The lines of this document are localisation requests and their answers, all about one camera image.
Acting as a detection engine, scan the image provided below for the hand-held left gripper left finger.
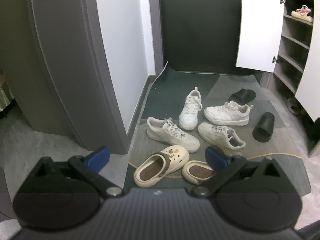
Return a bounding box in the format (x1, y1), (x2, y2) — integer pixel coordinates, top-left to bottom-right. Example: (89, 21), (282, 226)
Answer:
(21, 145), (125, 197)

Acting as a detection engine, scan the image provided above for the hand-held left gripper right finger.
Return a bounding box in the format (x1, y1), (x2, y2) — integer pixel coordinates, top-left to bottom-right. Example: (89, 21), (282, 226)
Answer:
(191, 146), (298, 197)

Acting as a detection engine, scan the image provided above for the cream clog brown insole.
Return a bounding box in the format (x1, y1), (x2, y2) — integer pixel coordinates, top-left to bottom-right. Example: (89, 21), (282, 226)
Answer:
(133, 145), (190, 188)
(182, 160), (217, 185)

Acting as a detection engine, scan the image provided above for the white chunky sneaker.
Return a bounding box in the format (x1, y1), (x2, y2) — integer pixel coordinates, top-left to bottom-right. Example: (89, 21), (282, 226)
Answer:
(197, 122), (246, 157)
(204, 100), (253, 126)

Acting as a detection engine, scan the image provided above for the white sneaker grey side patch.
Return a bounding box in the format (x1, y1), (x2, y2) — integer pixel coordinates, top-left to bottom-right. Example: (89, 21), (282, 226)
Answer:
(146, 116), (200, 153)

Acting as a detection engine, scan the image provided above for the white perforated-toe sneaker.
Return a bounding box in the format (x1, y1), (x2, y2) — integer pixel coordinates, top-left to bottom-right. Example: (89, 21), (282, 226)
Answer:
(178, 87), (203, 131)

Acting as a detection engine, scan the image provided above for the black slide sandal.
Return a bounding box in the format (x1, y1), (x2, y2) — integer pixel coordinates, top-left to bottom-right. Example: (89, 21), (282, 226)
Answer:
(252, 112), (275, 142)
(228, 88), (256, 104)

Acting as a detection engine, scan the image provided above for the grey shoe cabinet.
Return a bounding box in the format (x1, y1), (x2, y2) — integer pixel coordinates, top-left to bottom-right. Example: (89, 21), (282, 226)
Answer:
(260, 0), (320, 158)

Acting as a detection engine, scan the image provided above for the grey green floor mat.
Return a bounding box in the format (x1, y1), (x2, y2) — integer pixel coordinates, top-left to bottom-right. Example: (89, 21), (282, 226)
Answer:
(124, 60), (312, 198)

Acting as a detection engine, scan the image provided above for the brown sandal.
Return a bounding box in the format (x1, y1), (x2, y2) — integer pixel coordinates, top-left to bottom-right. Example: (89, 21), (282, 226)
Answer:
(286, 97), (300, 115)

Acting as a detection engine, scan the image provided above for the green striped cloth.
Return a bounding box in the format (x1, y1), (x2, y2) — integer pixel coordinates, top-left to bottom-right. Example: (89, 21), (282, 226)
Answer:
(0, 80), (15, 119)

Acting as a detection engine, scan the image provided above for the dark entrance door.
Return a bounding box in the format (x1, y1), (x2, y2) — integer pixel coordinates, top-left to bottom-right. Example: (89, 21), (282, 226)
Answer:
(157, 0), (253, 76)

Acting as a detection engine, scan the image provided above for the red white sneaker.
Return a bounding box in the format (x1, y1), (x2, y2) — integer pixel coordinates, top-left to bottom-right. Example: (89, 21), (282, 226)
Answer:
(291, 4), (314, 22)

